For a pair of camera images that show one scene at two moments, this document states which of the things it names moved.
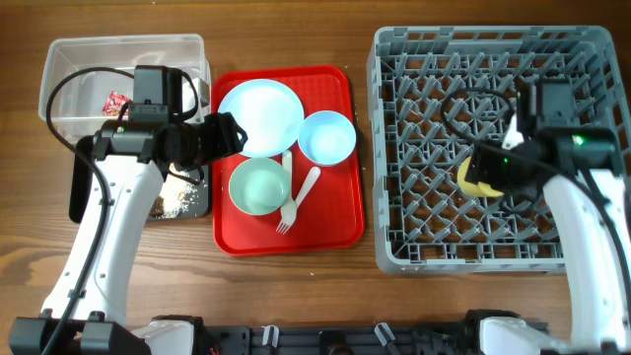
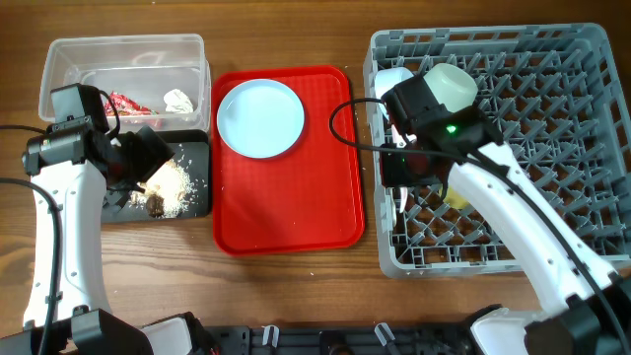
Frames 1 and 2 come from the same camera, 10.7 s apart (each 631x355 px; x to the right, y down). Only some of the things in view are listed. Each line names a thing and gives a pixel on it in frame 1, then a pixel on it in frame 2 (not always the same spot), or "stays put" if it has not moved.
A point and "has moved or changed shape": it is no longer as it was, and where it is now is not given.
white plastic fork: x=312 y=179 → x=403 y=198
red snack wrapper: x=114 y=104 stays put
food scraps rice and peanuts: x=178 y=195 stays put
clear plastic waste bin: x=78 y=103 stays put
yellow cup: x=480 y=189 has moved or changed shape
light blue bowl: x=327 y=137 → x=385 y=78
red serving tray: x=330 y=216 stays put
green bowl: x=259 y=185 → x=455 y=87
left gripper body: x=207 y=141 → x=136 y=160
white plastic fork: x=289 y=214 → x=391 y=212
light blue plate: x=269 y=112 stays put
